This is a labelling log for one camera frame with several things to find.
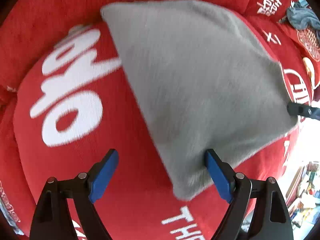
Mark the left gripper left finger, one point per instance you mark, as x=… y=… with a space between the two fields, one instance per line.
x=52 y=219

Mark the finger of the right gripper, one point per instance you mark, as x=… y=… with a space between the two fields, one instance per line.
x=297 y=109

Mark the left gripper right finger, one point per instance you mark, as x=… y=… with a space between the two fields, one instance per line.
x=257 y=209

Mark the grey fleece garment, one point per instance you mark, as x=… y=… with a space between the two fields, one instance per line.
x=202 y=79

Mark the red patterned pillow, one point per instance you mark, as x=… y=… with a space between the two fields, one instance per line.
x=307 y=44

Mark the grey-blue crumpled cloth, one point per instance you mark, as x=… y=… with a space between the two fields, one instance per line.
x=302 y=17

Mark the red sofa seat cushion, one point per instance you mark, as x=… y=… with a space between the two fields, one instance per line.
x=75 y=103

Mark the red sofa back cushion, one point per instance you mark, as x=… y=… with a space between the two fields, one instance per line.
x=34 y=25

